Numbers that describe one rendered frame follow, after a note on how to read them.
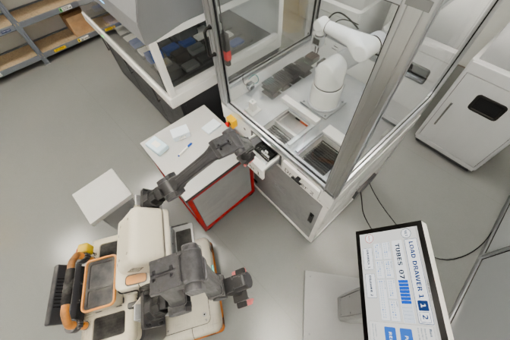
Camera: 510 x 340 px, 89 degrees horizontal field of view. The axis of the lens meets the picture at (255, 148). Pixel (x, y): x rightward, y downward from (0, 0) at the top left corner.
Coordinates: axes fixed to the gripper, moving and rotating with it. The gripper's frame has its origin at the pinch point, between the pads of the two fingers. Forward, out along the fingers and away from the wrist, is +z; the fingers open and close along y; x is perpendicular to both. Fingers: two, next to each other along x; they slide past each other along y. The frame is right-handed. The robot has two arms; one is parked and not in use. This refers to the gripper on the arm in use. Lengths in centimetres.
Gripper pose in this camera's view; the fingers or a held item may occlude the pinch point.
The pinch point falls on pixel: (247, 164)
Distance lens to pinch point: 161.2
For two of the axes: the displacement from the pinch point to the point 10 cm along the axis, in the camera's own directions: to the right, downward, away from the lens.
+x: -6.6, -6.1, 4.4
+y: 7.5, -5.6, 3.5
